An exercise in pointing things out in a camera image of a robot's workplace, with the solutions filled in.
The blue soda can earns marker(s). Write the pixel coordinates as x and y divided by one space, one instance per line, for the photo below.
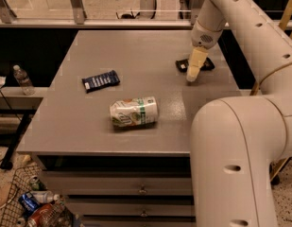
29 203

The red soda can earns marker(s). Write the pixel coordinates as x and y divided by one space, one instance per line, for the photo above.
35 218

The metal railing frame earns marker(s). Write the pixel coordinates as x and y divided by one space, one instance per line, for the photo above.
94 13

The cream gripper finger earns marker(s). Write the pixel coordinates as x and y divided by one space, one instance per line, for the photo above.
197 58

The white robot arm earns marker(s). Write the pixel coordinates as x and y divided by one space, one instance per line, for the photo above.
234 139

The green soda can in basket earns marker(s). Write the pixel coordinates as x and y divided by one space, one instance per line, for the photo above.
36 184

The wire mesh basket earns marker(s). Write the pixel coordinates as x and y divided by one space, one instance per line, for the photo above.
14 214

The plastic bottle in basket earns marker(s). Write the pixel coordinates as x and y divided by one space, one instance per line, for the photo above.
45 196

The grey drawer cabinet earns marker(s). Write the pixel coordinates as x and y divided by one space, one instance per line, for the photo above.
131 176

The grey side bench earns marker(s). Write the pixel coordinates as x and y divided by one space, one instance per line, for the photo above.
14 104

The crushed white green 7up can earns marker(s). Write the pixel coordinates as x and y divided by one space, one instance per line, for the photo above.
134 112

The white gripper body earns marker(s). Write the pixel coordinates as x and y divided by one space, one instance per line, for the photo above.
203 37

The clear plastic water bottle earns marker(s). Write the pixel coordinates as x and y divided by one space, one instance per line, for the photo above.
23 80

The blue rxbar wrapper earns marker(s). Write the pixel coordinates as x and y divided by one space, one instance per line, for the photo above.
101 81

